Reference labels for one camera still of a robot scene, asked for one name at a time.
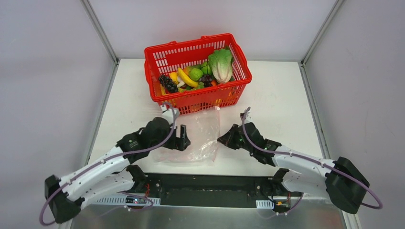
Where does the red plastic shopping basket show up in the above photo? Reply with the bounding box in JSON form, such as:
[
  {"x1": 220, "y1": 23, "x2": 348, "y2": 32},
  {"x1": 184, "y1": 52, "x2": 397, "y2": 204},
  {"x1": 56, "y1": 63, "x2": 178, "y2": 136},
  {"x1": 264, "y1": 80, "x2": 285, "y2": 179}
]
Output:
[{"x1": 144, "y1": 33, "x2": 252, "y2": 115}]

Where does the aluminium frame post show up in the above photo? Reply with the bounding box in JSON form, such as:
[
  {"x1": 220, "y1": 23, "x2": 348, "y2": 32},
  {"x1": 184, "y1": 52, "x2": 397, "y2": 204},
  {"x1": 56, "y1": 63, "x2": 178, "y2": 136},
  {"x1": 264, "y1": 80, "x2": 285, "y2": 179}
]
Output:
[
  {"x1": 300, "y1": 0, "x2": 345, "y2": 67},
  {"x1": 80, "y1": 0, "x2": 119, "y2": 65}
]

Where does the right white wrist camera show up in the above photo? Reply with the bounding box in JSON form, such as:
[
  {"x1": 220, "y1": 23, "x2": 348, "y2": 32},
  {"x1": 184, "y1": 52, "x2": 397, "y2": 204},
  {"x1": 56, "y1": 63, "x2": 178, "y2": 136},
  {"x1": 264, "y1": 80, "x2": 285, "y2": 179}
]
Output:
[{"x1": 240, "y1": 109, "x2": 252, "y2": 124}]

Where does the dark purple grape bunch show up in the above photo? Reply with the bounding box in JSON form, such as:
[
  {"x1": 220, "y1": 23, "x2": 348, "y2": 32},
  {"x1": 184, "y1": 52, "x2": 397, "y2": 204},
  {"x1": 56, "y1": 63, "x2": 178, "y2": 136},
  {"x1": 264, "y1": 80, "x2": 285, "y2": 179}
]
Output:
[{"x1": 159, "y1": 74, "x2": 178, "y2": 94}]

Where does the left aluminium frame post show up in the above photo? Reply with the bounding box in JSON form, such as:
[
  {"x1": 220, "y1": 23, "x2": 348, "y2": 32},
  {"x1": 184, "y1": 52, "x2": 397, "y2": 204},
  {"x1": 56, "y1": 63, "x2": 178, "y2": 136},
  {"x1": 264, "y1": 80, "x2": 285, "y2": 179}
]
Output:
[{"x1": 80, "y1": 0, "x2": 119, "y2": 65}]

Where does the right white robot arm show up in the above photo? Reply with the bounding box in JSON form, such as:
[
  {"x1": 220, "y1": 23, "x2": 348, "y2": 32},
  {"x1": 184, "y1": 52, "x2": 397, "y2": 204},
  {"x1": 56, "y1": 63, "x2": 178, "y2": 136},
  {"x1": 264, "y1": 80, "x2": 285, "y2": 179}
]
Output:
[{"x1": 217, "y1": 123, "x2": 370, "y2": 214}]

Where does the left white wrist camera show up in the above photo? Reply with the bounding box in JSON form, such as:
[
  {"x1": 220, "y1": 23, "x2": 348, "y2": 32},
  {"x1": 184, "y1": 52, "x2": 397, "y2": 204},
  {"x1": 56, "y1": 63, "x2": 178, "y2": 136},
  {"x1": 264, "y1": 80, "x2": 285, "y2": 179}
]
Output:
[{"x1": 160, "y1": 104, "x2": 180, "y2": 124}]

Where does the right aluminium frame post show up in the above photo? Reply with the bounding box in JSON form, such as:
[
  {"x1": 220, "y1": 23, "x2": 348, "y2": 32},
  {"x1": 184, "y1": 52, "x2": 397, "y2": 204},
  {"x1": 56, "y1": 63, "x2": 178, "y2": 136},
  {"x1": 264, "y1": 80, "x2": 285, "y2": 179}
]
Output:
[{"x1": 300, "y1": 0, "x2": 345, "y2": 67}]

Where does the green bell pepper toy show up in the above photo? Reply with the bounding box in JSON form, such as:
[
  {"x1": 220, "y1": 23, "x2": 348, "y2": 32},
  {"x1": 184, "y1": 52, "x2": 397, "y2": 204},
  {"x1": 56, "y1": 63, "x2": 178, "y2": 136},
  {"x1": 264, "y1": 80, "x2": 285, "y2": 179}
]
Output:
[{"x1": 200, "y1": 61, "x2": 213, "y2": 75}]

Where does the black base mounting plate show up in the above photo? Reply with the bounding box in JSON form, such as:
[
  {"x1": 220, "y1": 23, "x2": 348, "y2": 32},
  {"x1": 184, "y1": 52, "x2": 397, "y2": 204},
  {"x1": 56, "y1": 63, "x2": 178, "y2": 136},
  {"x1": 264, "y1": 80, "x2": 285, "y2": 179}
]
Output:
[{"x1": 129, "y1": 173, "x2": 301, "y2": 208}]

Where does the small dark grape bunch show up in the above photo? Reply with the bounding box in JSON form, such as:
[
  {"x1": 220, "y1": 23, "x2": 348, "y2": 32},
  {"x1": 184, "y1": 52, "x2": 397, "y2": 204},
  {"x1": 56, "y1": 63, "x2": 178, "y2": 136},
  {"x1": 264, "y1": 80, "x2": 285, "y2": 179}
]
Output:
[{"x1": 199, "y1": 74, "x2": 213, "y2": 88}]

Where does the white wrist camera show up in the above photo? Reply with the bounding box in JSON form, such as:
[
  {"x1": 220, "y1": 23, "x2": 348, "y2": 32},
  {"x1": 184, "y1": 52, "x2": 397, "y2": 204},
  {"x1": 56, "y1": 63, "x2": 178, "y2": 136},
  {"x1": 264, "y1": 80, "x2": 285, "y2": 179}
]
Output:
[
  {"x1": 240, "y1": 109, "x2": 252, "y2": 124},
  {"x1": 160, "y1": 104, "x2": 180, "y2": 124}
]

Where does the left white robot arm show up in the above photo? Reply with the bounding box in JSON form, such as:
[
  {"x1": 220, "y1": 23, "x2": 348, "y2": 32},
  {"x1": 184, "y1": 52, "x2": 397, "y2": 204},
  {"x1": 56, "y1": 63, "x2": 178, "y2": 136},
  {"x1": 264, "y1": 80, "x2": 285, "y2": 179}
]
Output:
[{"x1": 44, "y1": 117, "x2": 191, "y2": 224}]

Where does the green napa cabbage toy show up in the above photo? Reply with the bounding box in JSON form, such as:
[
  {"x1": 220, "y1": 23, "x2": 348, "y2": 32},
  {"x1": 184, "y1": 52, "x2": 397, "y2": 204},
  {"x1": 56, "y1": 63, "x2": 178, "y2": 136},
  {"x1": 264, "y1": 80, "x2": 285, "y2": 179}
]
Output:
[{"x1": 208, "y1": 48, "x2": 233, "y2": 83}]

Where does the yellow banana toy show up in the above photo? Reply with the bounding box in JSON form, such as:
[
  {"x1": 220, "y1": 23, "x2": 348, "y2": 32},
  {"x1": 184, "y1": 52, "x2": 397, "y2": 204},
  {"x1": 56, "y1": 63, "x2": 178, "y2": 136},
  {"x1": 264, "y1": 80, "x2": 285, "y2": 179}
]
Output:
[{"x1": 177, "y1": 68, "x2": 199, "y2": 87}]

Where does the white mushroom toy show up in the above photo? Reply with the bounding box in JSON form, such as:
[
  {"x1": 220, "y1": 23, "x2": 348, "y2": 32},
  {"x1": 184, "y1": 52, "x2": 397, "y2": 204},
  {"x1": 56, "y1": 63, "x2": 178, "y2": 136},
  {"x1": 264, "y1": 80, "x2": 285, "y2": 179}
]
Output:
[{"x1": 177, "y1": 77, "x2": 185, "y2": 88}]

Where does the light green round vegetable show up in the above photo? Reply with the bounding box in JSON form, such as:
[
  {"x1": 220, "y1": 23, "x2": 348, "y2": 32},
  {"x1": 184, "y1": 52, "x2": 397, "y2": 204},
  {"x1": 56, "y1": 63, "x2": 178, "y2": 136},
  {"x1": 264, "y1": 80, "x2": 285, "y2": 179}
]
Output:
[{"x1": 189, "y1": 68, "x2": 203, "y2": 82}]

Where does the clear zip top bag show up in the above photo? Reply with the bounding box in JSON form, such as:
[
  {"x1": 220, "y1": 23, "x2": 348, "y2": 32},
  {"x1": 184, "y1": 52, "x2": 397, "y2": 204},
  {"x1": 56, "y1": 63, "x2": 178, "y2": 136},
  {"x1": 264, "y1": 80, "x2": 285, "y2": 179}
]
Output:
[{"x1": 151, "y1": 106, "x2": 220, "y2": 166}]

